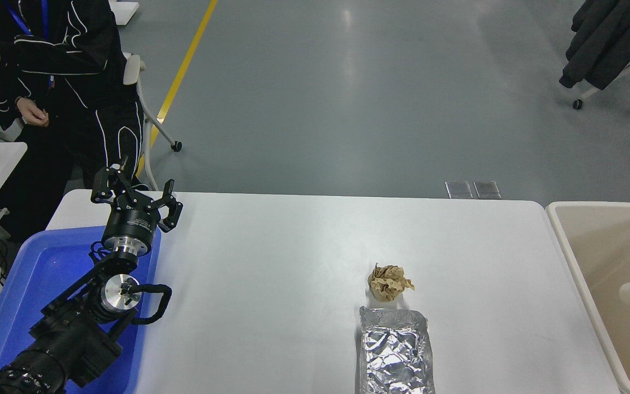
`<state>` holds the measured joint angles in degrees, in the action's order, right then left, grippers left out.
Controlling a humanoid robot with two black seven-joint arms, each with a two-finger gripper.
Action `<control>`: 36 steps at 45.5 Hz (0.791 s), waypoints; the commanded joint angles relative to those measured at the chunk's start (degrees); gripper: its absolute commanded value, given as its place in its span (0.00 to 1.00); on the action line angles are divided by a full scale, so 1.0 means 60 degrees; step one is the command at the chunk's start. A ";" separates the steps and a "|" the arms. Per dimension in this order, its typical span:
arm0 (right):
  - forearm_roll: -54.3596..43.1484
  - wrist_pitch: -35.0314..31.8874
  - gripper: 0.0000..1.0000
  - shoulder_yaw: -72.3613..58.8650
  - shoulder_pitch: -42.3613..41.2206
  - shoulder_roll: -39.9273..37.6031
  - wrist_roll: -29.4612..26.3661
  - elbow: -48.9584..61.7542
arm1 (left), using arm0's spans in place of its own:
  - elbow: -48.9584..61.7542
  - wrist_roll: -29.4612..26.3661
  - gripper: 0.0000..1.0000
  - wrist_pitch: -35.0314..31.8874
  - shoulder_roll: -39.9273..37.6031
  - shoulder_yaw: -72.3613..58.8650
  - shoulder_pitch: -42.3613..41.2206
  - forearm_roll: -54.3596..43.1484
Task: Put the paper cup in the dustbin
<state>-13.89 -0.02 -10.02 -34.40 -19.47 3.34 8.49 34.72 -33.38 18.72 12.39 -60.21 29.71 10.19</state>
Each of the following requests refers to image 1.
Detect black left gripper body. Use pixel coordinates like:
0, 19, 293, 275
102, 199, 162, 253

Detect crumpled tan paper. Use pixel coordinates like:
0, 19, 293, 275
368, 264, 415, 303

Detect person's right hand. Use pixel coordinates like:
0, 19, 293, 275
17, 97, 51, 128

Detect white chair with casters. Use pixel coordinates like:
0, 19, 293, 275
122, 54, 183, 192

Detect large pale bin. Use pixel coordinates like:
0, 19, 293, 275
546, 201, 630, 394

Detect blue plastic tray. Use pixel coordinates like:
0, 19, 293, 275
0, 225, 161, 394

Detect person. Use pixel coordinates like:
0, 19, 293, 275
0, 0, 146, 241

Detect white background desk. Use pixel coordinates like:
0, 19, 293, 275
108, 1, 140, 26

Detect metal floor socket plate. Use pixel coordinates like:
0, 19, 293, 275
474, 181, 502, 199
445, 181, 473, 199

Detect white rolling chair under jacket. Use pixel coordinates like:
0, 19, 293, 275
572, 25, 630, 110

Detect dark jacket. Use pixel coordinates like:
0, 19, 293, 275
559, 0, 630, 91

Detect silver foil tray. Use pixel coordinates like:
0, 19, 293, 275
357, 306, 436, 394

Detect blue lanyard with badge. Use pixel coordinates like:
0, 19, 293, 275
6, 0, 56, 88

